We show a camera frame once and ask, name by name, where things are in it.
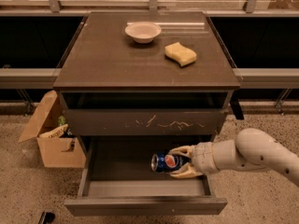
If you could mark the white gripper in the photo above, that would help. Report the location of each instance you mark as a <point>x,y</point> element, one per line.
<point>202,158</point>

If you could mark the open middle drawer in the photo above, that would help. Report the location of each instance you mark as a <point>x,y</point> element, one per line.
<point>117,180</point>

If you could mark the black object on floor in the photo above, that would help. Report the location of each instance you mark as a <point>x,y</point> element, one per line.
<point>46,218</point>

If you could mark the blue pepsi can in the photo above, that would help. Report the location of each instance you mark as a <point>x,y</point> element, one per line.
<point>166,163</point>

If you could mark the brown cardboard box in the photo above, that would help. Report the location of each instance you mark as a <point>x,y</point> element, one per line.
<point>48,127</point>

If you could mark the top drawer scratched front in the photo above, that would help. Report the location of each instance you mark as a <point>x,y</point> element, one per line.
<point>116,122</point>

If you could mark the dark grey drawer cabinet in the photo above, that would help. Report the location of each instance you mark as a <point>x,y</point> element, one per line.
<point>107,69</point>

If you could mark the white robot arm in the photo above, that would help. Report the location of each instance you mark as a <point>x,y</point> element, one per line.
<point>252,151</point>

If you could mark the yellow sponge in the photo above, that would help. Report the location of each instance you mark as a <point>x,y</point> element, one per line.
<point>180,54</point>

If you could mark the white ceramic bowl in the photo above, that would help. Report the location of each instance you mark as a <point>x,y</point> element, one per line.
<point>143,32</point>

